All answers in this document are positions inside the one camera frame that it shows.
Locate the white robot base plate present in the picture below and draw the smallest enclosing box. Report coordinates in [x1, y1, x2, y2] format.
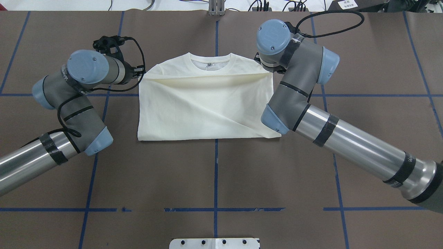
[169, 238, 261, 249]

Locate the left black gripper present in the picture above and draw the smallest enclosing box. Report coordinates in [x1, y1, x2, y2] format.
[120, 61, 146, 85]

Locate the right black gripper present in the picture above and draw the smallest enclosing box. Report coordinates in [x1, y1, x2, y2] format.
[254, 52, 287, 74]

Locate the aluminium frame post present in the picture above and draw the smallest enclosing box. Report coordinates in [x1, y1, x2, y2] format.
[208, 0, 226, 16]

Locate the black box with label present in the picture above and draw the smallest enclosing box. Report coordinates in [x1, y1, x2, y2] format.
[326, 0, 389, 12]

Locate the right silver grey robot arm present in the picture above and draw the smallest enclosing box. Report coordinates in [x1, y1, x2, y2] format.
[255, 19, 442, 213]

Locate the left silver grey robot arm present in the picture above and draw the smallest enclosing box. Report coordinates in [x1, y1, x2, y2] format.
[1, 49, 146, 195]

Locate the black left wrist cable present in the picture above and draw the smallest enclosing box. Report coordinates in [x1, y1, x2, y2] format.
[57, 36, 146, 139]

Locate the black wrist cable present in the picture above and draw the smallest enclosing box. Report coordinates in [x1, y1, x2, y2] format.
[286, 10, 365, 38]
[57, 36, 146, 139]

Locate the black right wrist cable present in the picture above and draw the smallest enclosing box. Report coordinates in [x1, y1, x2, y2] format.
[286, 10, 365, 38]

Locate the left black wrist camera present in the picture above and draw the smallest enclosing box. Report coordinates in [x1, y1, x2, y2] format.
[93, 35, 126, 62]

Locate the cream long-sleeve cat shirt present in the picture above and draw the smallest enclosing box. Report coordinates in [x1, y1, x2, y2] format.
[137, 53, 280, 141]

